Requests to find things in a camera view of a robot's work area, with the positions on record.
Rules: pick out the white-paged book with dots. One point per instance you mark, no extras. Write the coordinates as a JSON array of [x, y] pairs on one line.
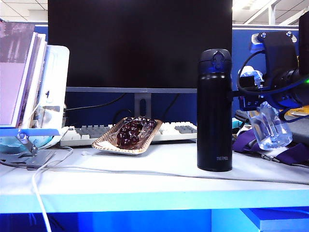
[[36, 72]]

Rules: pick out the yellow paper bag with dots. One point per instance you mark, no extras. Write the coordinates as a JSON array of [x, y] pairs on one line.
[[297, 112]]

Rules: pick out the black computer monitor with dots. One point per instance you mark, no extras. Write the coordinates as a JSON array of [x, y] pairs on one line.
[[135, 43]]

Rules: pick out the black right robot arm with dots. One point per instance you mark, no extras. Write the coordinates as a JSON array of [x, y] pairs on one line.
[[304, 48]]

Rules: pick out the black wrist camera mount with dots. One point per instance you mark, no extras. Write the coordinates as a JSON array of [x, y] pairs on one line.
[[280, 53]]

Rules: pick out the woven-rim snack tray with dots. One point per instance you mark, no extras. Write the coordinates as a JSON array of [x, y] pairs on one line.
[[106, 145]]

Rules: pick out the purple and white bag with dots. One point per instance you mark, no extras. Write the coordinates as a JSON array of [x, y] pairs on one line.
[[243, 142]]

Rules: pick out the grey metal tablet stand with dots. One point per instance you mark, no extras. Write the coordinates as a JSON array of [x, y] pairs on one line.
[[36, 158]]

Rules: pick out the grey monitor stand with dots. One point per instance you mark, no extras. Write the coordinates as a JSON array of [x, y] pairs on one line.
[[136, 106]]

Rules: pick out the white tablet device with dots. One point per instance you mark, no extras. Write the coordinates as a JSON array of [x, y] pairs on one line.
[[58, 72]]

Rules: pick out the white and grey keyboard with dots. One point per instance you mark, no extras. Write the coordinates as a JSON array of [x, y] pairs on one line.
[[82, 135]]

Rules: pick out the dark grapes bunch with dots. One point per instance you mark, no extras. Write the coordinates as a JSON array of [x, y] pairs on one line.
[[125, 137]]

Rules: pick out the teal bowl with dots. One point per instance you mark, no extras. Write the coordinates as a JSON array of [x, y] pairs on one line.
[[9, 145]]

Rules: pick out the clear mineral water bottle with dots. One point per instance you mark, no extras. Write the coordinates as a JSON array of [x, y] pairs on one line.
[[272, 130]]

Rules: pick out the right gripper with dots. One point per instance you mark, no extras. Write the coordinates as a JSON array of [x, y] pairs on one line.
[[285, 89]]

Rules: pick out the pink cover book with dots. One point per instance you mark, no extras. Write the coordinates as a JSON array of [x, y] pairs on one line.
[[12, 84]]

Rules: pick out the blue box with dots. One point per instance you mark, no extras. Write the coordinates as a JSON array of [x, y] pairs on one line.
[[285, 222]]

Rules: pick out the black Thermos flask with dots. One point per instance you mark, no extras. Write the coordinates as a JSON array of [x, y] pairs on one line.
[[214, 116]]

